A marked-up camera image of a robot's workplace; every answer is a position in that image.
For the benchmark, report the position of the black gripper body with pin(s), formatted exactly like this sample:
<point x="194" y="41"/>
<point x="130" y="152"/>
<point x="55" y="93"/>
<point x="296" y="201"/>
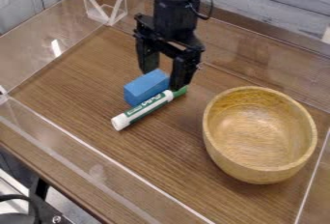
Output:
<point x="170" y="27"/>

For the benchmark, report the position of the clear acrylic tray walls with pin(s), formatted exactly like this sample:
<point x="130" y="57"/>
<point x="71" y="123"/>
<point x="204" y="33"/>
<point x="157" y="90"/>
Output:
<point x="149" y="174"/>

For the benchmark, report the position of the blue block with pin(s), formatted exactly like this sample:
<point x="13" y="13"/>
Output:
<point x="146" y="86"/>

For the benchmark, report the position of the brown wooden bowl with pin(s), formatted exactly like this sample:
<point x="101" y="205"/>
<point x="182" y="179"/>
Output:
<point x="260" y="134"/>

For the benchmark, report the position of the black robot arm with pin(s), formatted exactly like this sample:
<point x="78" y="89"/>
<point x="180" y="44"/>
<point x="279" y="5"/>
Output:
<point x="168" y="33"/>

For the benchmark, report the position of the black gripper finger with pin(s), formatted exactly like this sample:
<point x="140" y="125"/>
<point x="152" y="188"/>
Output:
<point x="185" y="67"/>
<point x="149" y="55"/>

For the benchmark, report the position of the green white marker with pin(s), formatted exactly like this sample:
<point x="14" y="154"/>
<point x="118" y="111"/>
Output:
<point x="145" y="108"/>

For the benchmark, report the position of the black table leg bracket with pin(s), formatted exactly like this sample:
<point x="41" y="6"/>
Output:
<point x="49" y="213"/>

